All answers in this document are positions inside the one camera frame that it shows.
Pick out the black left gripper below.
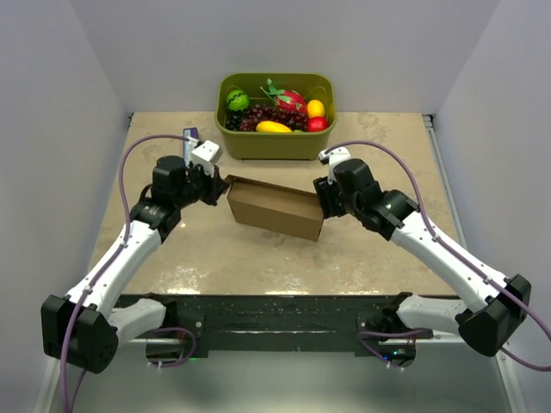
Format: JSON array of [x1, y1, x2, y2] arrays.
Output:
[[175, 160, 229, 208]]

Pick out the brown cardboard box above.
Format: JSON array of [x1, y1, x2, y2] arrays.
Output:
[[226, 175, 324, 242]]

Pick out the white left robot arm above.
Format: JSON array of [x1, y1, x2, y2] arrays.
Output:
[[40, 151, 228, 373]]

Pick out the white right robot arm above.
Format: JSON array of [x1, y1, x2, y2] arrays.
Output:
[[313, 151, 531, 356]]

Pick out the purple toothpaste box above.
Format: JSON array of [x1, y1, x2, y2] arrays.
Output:
[[183, 126, 202, 164]]

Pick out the olive green plastic bin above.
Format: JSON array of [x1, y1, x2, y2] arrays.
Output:
[[215, 72, 337, 160]]

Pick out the dark blue toy grapes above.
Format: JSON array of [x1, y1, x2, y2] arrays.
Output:
[[225, 113, 245, 131]]

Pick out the yellow toy mango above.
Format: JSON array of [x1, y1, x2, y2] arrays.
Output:
[[256, 120, 293, 133]]

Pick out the red toy apple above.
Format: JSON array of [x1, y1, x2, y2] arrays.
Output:
[[307, 116, 328, 133]]

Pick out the purple toy grape bunch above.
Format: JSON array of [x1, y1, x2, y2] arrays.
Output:
[[238, 104, 308, 132]]

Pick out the green toy watermelon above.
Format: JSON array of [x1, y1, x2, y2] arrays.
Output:
[[226, 89, 250, 112]]

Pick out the yellow toy lemon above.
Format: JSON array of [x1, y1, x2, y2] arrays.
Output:
[[306, 99, 325, 119]]

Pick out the pink toy dragon fruit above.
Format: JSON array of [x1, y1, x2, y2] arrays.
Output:
[[260, 78, 307, 115]]

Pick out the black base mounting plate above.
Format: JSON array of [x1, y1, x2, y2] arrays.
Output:
[[139, 293, 432, 362]]

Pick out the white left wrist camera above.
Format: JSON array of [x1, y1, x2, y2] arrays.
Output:
[[190, 140, 223, 177]]

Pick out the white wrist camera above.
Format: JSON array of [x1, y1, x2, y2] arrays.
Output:
[[190, 140, 223, 177], [318, 147, 351, 184]]

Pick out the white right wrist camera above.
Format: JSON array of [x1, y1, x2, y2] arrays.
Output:
[[318, 147, 351, 184]]

